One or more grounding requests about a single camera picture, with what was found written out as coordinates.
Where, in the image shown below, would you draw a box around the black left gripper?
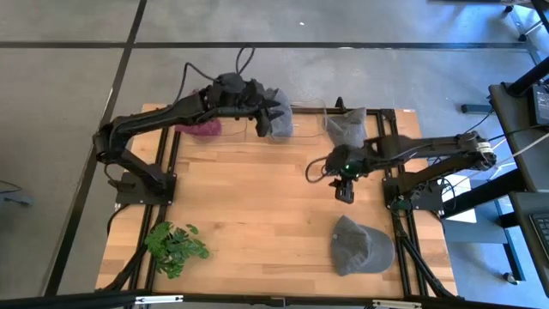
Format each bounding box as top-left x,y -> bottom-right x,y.
205,71 -> 287,138

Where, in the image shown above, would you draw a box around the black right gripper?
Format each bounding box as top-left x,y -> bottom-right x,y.
325,144 -> 371,205

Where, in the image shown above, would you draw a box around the grey knit hat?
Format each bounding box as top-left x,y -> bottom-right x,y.
325,106 -> 369,149
263,88 -> 295,139

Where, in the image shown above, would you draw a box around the pink knit hat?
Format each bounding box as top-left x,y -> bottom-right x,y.
174,88 -> 223,138

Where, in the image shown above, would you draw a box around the clear plastic bin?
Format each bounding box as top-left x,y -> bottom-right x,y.
244,99 -> 329,139
171,100 -> 249,141
321,106 -> 374,148

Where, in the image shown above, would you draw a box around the grey baseball cap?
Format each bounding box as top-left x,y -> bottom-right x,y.
329,214 -> 395,277

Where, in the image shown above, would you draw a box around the green artificial plant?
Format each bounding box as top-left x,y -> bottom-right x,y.
144,221 -> 211,280

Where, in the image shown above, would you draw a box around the black desk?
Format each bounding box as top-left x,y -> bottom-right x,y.
488,81 -> 549,194

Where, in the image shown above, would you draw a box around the dark desk with keyboard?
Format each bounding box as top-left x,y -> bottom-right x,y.
508,191 -> 549,298

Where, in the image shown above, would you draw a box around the black keyboard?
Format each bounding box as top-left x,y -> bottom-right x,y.
529,212 -> 549,258

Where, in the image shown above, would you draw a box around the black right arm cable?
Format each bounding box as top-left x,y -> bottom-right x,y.
305,156 -> 335,185

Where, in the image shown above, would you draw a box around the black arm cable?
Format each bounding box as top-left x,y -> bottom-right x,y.
305,156 -> 335,185
173,45 -> 257,108

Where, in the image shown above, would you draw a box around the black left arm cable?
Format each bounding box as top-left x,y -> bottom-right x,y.
173,45 -> 257,108

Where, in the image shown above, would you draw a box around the black rail silver brackets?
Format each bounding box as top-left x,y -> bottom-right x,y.
0,289 -> 549,309

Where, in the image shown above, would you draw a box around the white cable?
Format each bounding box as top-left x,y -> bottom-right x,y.
488,131 -> 549,169

